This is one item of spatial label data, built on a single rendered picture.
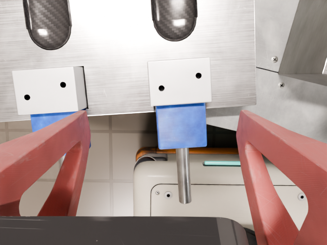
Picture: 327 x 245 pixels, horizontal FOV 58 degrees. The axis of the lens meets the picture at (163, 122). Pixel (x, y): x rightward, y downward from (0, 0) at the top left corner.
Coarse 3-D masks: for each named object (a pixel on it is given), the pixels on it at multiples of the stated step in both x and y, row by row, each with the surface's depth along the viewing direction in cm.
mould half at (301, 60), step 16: (304, 0) 29; (320, 0) 26; (304, 16) 28; (320, 16) 25; (304, 32) 27; (320, 32) 24; (288, 48) 30; (304, 48) 26; (320, 48) 24; (288, 64) 29; (304, 64) 26; (320, 64) 23; (304, 80) 31; (320, 80) 27
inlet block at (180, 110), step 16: (160, 64) 23; (176, 64) 23; (192, 64) 23; (208, 64) 23; (160, 80) 23; (176, 80) 23; (192, 80) 23; (208, 80) 23; (160, 96) 24; (176, 96) 24; (192, 96) 24; (208, 96) 24; (160, 112) 25; (176, 112) 25; (192, 112) 25; (160, 128) 25; (176, 128) 25; (192, 128) 25; (160, 144) 26; (176, 144) 26; (192, 144) 26
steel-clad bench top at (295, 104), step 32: (256, 0) 30; (288, 0) 30; (256, 32) 31; (288, 32) 31; (256, 64) 31; (256, 96) 32; (288, 96) 32; (320, 96) 32; (288, 128) 32; (320, 128) 32
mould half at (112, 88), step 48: (0, 0) 25; (96, 0) 25; (144, 0) 25; (240, 0) 25; (0, 48) 26; (96, 48) 26; (144, 48) 26; (192, 48) 26; (240, 48) 26; (0, 96) 26; (96, 96) 26; (144, 96) 26; (240, 96) 26
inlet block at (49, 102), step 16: (16, 80) 23; (32, 80) 23; (48, 80) 23; (64, 80) 23; (80, 80) 25; (16, 96) 24; (32, 96) 24; (48, 96) 24; (64, 96) 24; (80, 96) 25; (32, 112) 24; (48, 112) 24; (64, 112) 25; (32, 128) 25
